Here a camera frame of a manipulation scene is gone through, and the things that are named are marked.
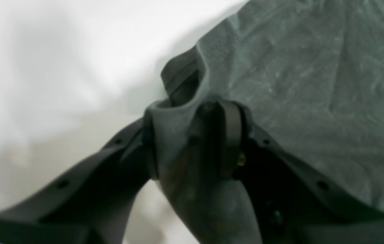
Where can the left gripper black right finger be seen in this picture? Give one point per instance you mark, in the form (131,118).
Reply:
(293,202)

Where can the dark grey t-shirt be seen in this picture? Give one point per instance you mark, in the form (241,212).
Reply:
(312,73)

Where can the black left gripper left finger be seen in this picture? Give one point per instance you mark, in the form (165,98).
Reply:
(91,202)

